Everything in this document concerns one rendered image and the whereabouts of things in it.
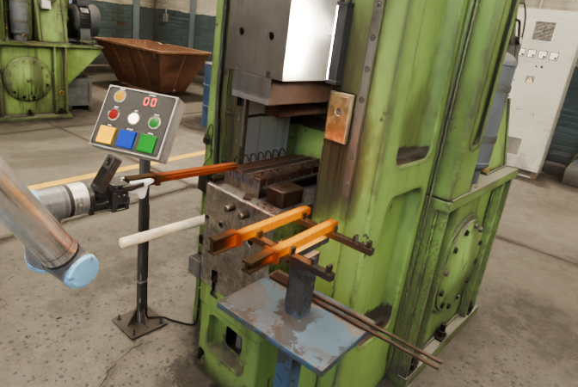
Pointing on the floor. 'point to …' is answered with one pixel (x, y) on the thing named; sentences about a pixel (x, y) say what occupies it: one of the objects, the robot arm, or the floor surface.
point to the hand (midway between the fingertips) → (149, 177)
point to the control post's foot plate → (127, 323)
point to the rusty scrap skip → (152, 64)
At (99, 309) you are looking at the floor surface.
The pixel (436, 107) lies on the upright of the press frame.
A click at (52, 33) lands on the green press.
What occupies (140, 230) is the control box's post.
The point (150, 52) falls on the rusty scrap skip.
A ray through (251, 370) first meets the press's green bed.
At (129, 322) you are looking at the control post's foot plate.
